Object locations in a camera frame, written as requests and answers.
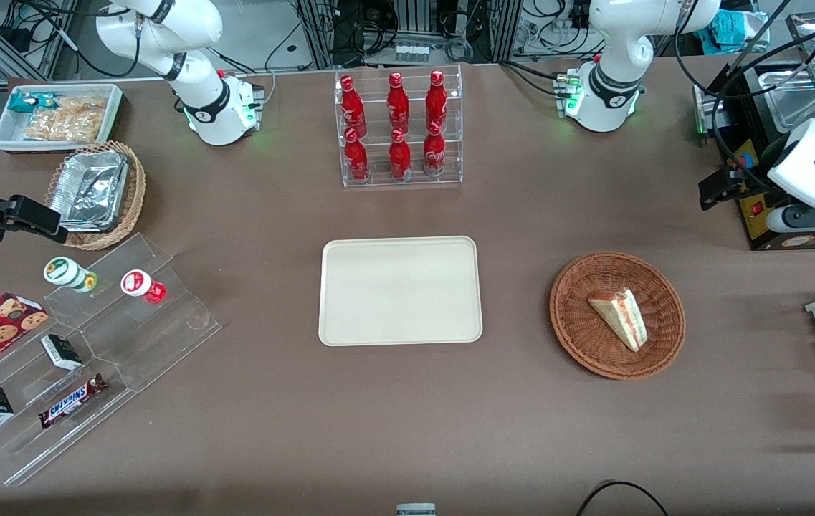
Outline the black food warmer machine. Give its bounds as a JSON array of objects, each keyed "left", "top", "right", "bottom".
[{"left": 692, "top": 13, "right": 815, "bottom": 252}]

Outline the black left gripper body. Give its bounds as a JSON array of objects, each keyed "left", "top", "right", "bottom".
[{"left": 728, "top": 169, "right": 775, "bottom": 210}]

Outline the clear acrylic stepped shelf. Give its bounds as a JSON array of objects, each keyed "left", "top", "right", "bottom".
[{"left": 0, "top": 232, "right": 224, "bottom": 487}]

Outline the red cola bottle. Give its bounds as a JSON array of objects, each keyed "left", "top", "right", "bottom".
[
  {"left": 426, "top": 70, "right": 449, "bottom": 130},
  {"left": 343, "top": 128, "right": 371, "bottom": 183},
  {"left": 422, "top": 121, "right": 447, "bottom": 178},
  {"left": 340, "top": 75, "right": 368, "bottom": 138},
  {"left": 386, "top": 71, "right": 411, "bottom": 134},
  {"left": 388, "top": 128, "right": 413, "bottom": 181}
]

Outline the steel warmer pan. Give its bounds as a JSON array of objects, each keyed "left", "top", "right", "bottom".
[{"left": 743, "top": 64, "right": 815, "bottom": 135}]

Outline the black cable loop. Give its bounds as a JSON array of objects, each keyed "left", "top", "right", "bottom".
[{"left": 576, "top": 479, "right": 670, "bottom": 516}]

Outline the cream plastic tray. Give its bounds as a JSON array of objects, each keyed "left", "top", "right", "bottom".
[{"left": 318, "top": 235, "right": 485, "bottom": 348}]

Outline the large round wicker basket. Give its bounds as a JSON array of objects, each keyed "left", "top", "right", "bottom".
[{"left": 548, "top": 250, "right": 687, "bottom": 381}]

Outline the white rectangular plastic bin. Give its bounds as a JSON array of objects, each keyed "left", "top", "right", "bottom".
[{"left": 0, "top": 83, "right": 124, "bottom": 153}]

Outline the clear bag of crackers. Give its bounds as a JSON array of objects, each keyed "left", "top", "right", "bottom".
[{"left": 23, "top": 96, "right": 108, "bottom": 143}]

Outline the teal cloth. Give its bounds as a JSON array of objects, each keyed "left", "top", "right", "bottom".
[{"left": 693, "top": 10, "right": 771, "bottom": 55}]

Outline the clear acrylic bottle rack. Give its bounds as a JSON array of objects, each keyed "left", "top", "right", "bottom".
[{"left": 333, "top": 64, "right": 464, "bottom": 189}]

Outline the green-lidded white drink bottle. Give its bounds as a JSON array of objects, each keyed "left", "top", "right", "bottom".
[{"left": 43, "top": 256, "right": 99, "bottom": 294}]

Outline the red-lidded white drink bottle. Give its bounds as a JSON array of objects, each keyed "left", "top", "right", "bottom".
[{"left": 120, "top": 269, "right": 168, "bottom": 305}]

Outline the aluminium frame rack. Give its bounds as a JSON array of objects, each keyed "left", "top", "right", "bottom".
[{"left": 295, "top": 0, "right": 524, "bottom": 70}]

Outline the green snack packet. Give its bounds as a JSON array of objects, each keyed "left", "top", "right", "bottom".
[{"left": 7, "top": 92, "right": 65, "bottom": 114}]

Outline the Snickers chocolate bar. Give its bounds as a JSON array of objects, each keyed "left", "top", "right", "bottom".
[{"left": 37, "top": 373, "right": 109, "bottom": 430}]

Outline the stack of foil containers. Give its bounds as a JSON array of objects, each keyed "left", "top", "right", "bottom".
[{"left": 48, "top": 150, "right": 130, "bottom": 233}]

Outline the small wicker basket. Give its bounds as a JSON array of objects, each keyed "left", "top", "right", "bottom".
[{"left": 44, "top": 140, "right": 147, "bottom": 252}]

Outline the triangular sandwich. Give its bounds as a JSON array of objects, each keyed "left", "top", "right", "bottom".
[{"left": 587, "top": 287, "right": 649, "bottom": 353}]

